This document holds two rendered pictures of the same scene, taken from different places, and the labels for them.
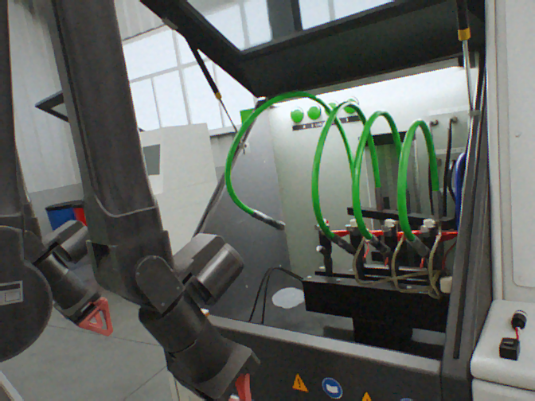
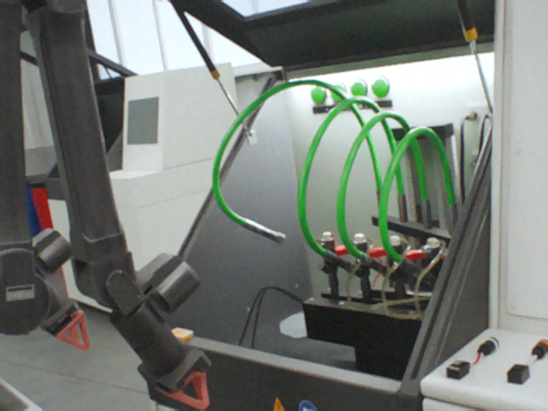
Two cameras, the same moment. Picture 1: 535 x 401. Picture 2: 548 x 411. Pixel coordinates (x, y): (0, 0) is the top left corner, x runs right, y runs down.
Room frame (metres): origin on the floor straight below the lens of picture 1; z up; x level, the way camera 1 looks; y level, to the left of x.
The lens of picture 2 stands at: (-0.46, -0.19, 1.45)
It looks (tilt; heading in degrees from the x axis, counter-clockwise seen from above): 11 degrees down; 7
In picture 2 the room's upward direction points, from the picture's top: 9 degrees counter-clockwise
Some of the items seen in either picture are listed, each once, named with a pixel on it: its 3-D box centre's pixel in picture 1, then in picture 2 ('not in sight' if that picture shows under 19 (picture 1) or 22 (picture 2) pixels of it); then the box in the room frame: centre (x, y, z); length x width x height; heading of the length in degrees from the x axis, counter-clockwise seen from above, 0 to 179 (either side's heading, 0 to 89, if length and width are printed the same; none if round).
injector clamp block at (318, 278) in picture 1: (380, 309); (389, 339); (0.86, -0.22, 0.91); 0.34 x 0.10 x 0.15; 53
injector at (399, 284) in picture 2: (392, 274); (397, 298); (0.83, -0.24, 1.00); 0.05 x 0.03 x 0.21; 143
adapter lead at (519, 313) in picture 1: (514, 332); (473, 357); (0.55, -0.33, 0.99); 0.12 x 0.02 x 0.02; 140
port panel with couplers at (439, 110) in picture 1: (453, 158); (493, 162); (1.00, -0.47, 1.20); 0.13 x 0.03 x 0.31; 53
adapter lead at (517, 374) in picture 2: not in sight; (530, 360); (0.52, -0.41, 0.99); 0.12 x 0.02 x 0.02; 145
